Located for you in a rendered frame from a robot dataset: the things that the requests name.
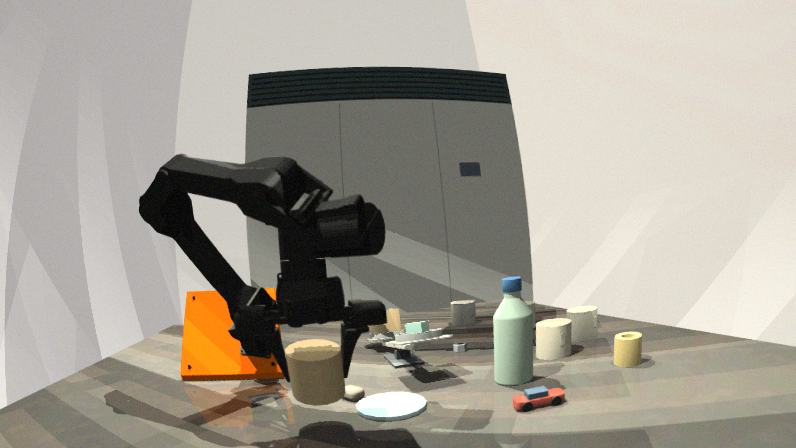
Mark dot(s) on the small green block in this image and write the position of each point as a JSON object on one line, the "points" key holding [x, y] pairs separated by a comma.
{"points": [[417, 327]]}

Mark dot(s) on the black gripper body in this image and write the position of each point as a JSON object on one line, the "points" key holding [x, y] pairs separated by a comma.
{"points": [[358, 313]]}

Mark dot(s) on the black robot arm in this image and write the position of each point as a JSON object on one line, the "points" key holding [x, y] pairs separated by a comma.
{"points": [[266, 190]]}

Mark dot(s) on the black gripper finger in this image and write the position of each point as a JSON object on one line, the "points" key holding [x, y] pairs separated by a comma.
{"points": [[349, 339], [273, 342]]}

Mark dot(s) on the red toy car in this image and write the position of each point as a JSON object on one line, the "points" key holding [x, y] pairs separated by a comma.
{"points": [[538, 396]]}

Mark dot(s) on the yellow hollow cylinder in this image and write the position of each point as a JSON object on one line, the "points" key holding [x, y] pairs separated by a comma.
{"points": [[627, 352]]}

